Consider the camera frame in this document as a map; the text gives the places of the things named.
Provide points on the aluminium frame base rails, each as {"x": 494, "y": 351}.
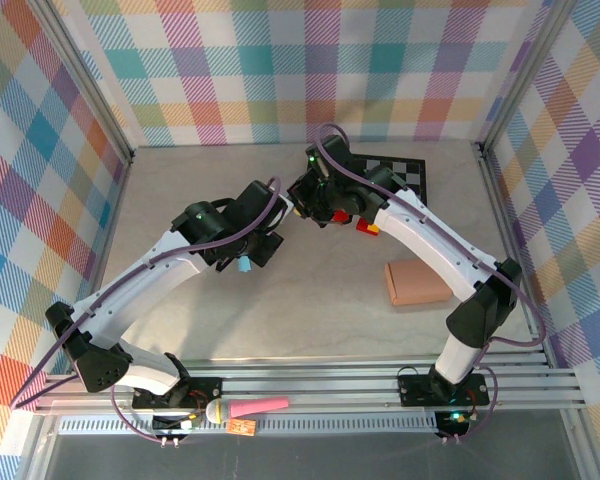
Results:
{"x": 305, "y": 380}

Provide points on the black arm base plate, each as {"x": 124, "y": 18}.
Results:
{"x": 205, "y": 392}
{"x": 415, "y": 390}

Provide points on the black and white checkerboard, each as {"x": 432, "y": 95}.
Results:
{"x": 412, "y": 172}

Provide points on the aluminium frame post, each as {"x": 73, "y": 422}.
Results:
{"x": 85, "y": 75}
{"x": 521, "y": 75}

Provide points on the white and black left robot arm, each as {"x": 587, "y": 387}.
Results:
{"x": 145, "y": 270}

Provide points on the small control board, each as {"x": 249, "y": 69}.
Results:
{"x": 452, "y": 422}
{"x": 180, "y": 424}

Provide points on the small red toy block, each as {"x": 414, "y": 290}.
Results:
{"x": 364, "y": 225}

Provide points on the yellow toy block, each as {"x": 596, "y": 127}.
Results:
{"x": 375, "y": 230}

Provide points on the blue paper box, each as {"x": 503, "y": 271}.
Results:
{"x": 243, "y": 264}

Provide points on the pink microphone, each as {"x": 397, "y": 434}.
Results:
{"x": 260, "y": 406}

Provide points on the aluminium side rail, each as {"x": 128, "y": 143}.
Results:
{"x": 115, "y": 202}
{"x": 497, "y": 200}

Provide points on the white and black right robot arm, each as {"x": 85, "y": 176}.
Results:
{"x": 430, "y": 235}

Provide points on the small orange tag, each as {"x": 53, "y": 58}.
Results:
{"x": 242, "y": 427}

